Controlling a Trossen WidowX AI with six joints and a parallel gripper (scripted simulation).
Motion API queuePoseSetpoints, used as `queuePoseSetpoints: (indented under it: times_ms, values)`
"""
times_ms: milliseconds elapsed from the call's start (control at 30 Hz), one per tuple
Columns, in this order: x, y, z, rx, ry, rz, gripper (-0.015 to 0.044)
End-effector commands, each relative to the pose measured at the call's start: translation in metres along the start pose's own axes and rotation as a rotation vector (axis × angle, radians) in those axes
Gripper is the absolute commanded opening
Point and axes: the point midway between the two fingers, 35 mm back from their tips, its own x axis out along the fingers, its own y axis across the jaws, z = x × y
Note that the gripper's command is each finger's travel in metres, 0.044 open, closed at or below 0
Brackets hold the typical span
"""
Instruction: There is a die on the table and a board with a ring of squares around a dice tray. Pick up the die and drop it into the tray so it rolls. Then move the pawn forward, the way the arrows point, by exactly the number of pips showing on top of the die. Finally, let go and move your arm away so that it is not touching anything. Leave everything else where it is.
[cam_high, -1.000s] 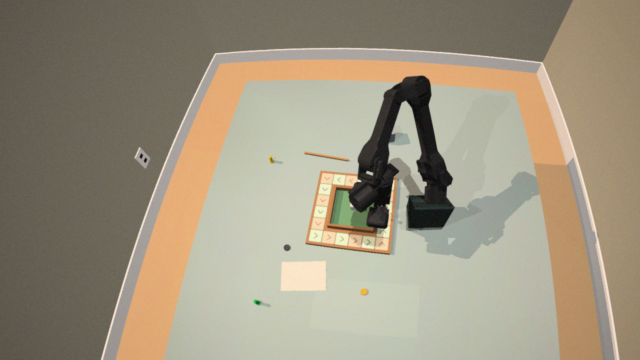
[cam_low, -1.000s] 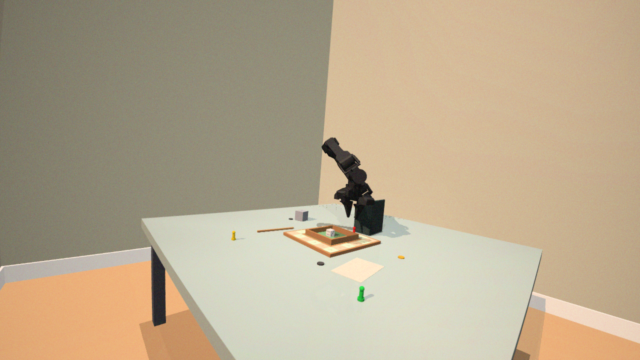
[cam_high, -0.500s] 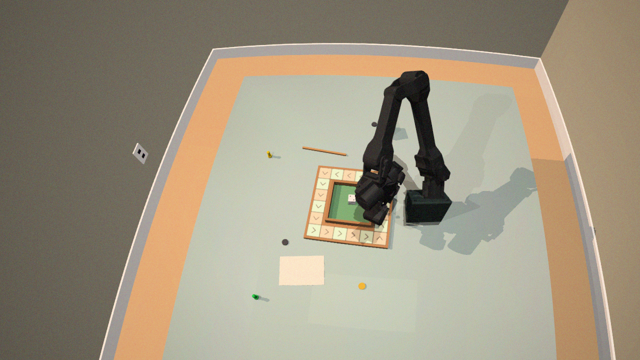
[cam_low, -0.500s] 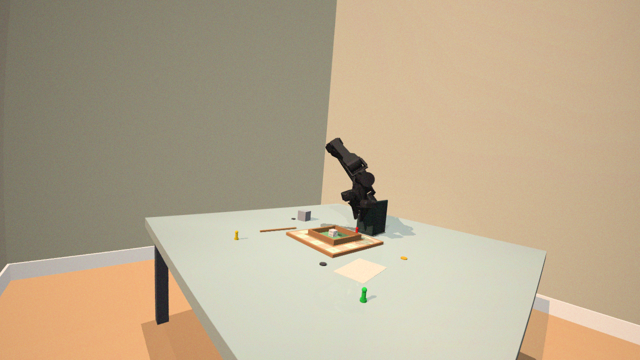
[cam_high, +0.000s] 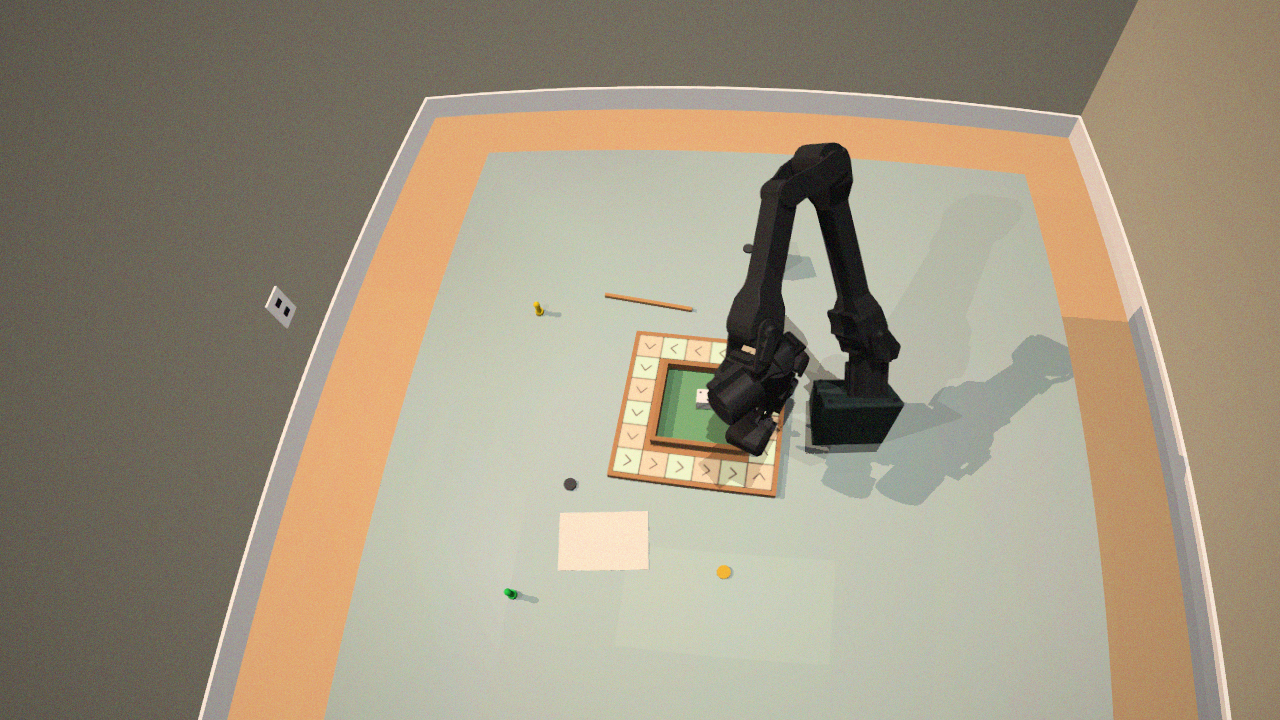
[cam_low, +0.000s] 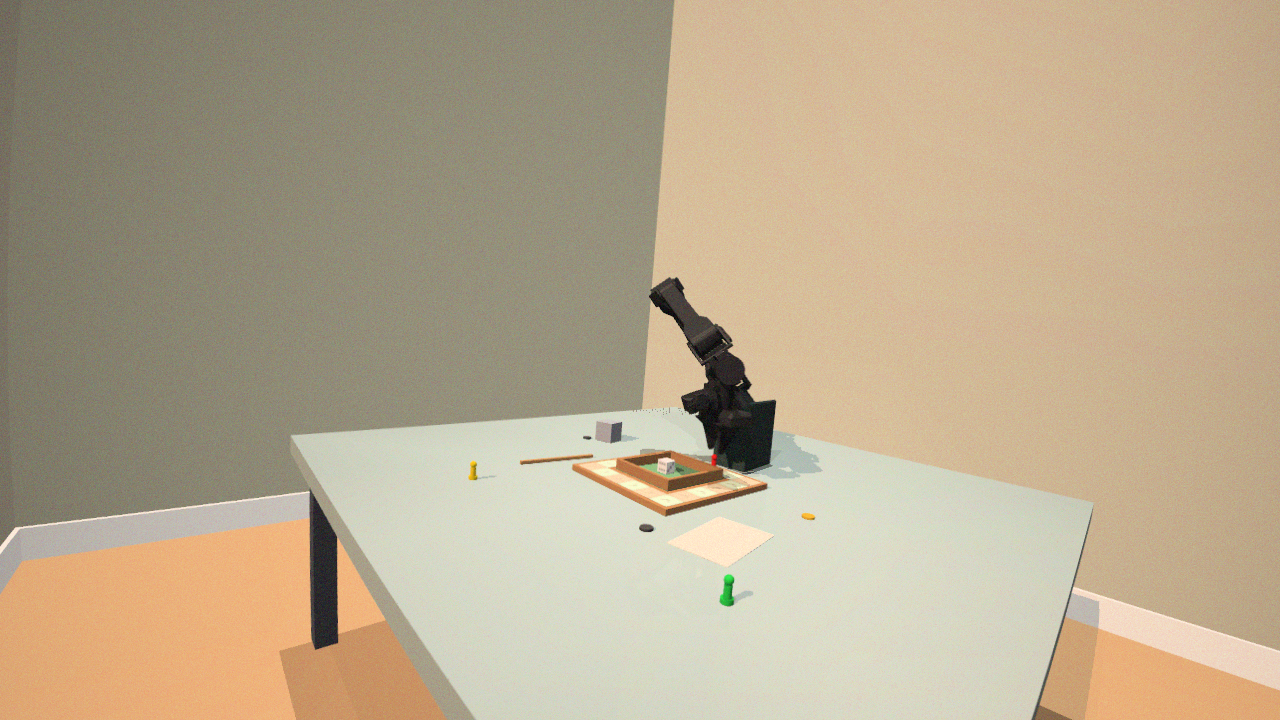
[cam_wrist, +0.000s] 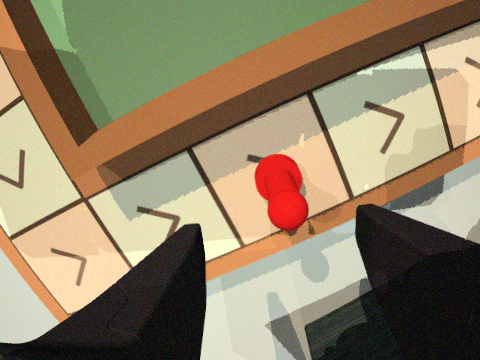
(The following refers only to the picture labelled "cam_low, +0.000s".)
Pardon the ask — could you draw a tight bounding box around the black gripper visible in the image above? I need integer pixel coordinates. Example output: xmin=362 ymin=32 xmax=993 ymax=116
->
xmin=695 ymin=379 xmax=754 ymax=454

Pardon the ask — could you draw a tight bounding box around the cream flat rectangle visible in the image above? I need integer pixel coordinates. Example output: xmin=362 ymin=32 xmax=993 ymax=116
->
xmin=668 ymin=518 xmax=774 ymax=568

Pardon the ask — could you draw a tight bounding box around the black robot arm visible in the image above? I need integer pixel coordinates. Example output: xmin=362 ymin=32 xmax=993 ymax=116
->
xmin=649 ymin=277 xmax=754 ymax=414

